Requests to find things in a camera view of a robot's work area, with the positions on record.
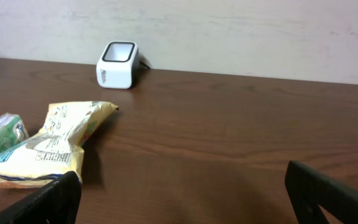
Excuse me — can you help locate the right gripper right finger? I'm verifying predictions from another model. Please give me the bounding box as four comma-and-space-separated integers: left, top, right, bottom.
285, 161, 358, 223

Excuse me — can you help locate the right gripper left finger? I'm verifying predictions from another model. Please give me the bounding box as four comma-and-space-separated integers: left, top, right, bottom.
0, 171, 81, 224

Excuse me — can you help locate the yellow snack bag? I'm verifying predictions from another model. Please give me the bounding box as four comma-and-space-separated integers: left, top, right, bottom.
0, 101, 118, 189

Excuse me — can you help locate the small green tissue pack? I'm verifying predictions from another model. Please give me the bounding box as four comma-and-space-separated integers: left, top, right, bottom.
0, 113, 29, 153

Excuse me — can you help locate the white barcode scanner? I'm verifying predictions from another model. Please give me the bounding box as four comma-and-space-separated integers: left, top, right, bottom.
96, 41, 140, 89

